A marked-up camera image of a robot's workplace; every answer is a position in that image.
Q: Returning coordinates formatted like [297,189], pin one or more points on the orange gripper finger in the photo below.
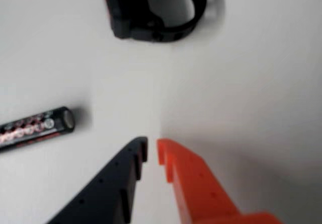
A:
[198,188]

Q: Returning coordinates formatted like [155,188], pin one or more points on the black AA battery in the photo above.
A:
[37,129]

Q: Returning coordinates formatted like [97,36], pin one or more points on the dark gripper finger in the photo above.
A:
[105,191]

